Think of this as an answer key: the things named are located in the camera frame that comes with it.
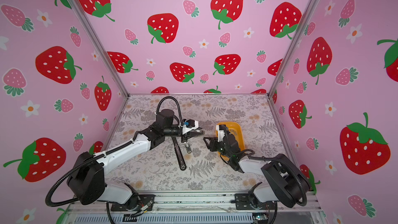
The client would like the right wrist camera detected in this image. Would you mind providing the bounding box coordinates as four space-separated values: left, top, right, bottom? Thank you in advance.
216 124 229 143

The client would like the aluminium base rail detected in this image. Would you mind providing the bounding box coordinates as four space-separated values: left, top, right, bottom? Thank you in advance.
58 191 327 224

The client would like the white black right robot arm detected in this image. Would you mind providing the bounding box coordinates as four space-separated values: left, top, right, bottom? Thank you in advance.
203 130 312 209

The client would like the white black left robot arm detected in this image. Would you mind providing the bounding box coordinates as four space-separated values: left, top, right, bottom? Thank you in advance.
45 96 205 211

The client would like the yellow plastic tray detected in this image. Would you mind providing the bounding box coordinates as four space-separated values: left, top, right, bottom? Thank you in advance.
217 121 245 164

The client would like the black long stapler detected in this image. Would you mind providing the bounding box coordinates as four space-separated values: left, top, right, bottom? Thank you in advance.
172 136 187 171

